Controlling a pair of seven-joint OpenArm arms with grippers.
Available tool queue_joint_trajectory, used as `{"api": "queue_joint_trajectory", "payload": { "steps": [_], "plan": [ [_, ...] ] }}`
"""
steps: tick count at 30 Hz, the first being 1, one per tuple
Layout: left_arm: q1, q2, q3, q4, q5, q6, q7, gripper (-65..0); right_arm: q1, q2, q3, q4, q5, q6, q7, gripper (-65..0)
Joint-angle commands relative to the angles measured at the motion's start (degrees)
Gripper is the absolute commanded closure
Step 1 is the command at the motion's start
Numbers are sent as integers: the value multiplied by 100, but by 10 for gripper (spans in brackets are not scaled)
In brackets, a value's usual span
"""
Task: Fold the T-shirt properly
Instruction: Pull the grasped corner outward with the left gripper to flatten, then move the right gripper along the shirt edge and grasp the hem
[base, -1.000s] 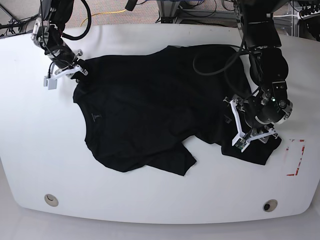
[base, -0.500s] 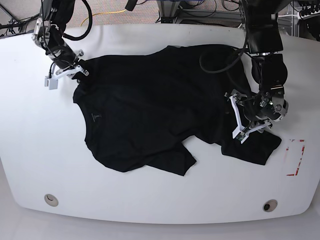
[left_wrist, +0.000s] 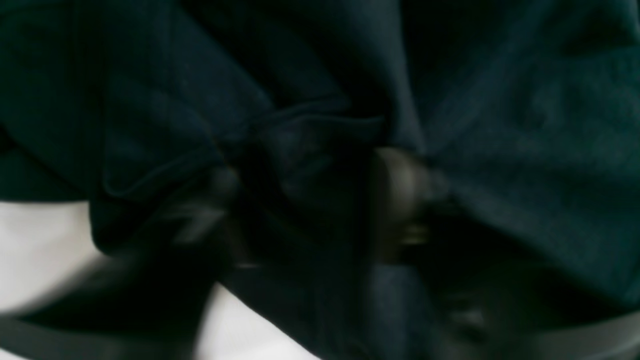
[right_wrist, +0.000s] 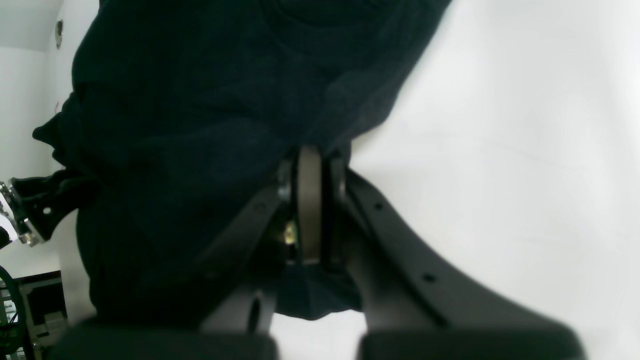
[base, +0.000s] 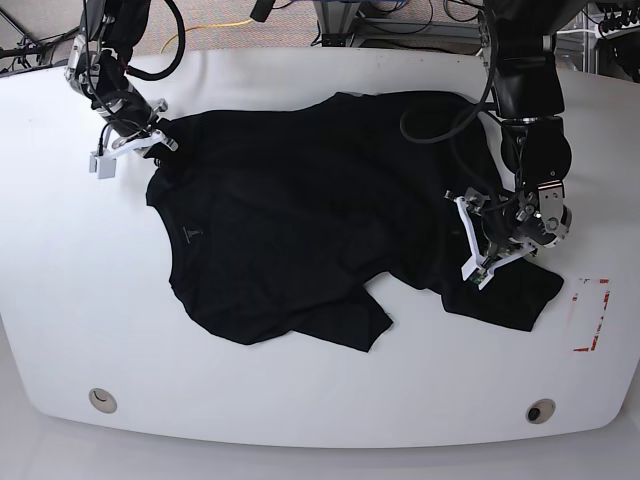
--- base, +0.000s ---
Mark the right table cable grommet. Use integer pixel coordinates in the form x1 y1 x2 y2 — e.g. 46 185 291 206
525 398 556 425

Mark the grey aluminium frame stand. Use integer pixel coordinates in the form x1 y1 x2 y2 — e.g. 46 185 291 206
312 1 361 47

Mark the white power strip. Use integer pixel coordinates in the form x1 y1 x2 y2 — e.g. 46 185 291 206
596 15 639 39

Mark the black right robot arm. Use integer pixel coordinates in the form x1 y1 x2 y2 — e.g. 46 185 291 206
65 0 186 139

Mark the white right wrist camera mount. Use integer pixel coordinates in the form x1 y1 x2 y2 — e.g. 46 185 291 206
89 130 178 180

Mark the table cable grommet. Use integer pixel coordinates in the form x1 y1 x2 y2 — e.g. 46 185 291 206
525 398 556 425
88 388 117 414

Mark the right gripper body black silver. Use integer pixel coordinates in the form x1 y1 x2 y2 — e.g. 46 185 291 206
92 87 168 145

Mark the yellow cable on floor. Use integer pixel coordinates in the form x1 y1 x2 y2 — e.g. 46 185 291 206
159 18 251 55

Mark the black T-shirt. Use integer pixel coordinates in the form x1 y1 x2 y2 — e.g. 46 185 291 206
146 91 563 351

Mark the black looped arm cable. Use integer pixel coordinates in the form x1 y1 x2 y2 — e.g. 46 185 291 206
399 74 494 146

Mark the left table cable grommet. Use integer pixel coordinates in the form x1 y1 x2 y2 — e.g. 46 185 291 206
88 388 117 414

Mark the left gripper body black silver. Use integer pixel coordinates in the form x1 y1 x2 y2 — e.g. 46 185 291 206
479 180 573 257

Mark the red tape rectangle marking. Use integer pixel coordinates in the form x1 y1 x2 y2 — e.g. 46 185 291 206
568 278 611 353

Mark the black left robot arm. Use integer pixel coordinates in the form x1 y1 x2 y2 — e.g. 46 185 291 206
480 1 585 248

